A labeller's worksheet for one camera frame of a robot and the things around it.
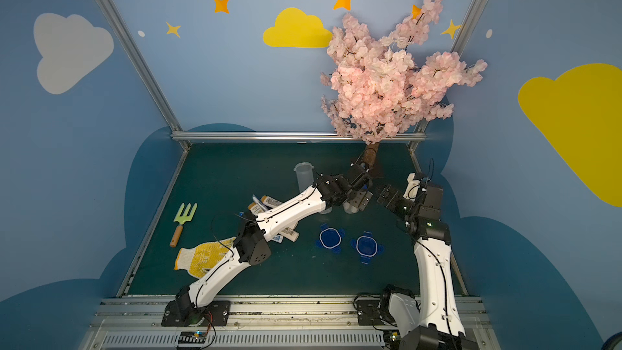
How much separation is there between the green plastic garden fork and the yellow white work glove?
0.14ft

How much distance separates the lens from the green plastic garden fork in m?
0.90

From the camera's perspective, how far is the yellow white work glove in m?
0.84

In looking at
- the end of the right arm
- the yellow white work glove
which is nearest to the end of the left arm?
the end of the right arm

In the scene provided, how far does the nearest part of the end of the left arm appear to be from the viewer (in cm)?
64

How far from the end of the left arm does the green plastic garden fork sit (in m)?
0.62
